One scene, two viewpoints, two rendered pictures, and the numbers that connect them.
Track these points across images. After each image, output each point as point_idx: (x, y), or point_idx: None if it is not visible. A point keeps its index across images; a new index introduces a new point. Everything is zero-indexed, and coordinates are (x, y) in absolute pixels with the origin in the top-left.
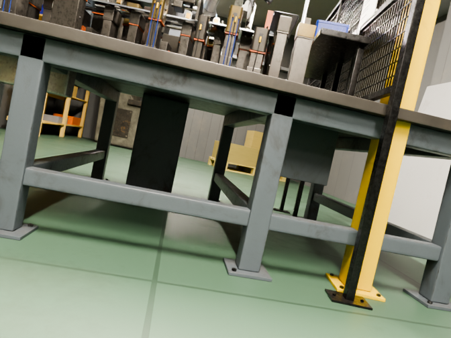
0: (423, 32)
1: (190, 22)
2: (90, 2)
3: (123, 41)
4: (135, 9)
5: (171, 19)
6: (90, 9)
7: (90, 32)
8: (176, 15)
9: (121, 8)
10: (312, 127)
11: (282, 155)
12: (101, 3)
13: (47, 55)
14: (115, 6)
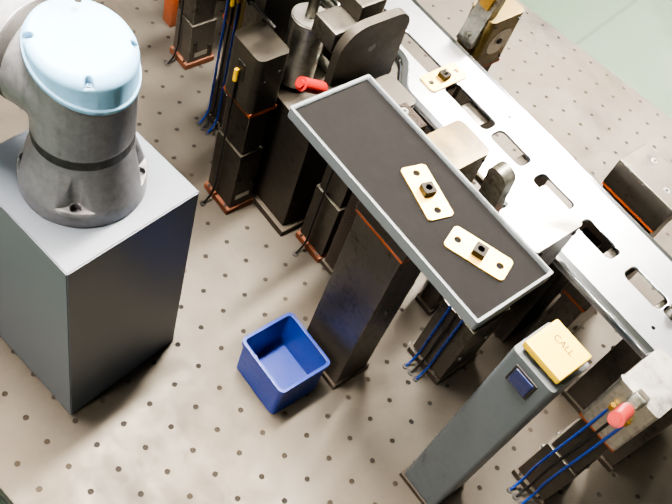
0: None
1: (387, 2)
2: (584, 212)
3: (577, 46)
4: (497, 104)
5: (418, 40)
6: (555, 261)
7: (611, 72)
8: (131, 132)
9: (518, 139)
10: None
11: None
12: (562, 180)
13: None
14: (533, 148)
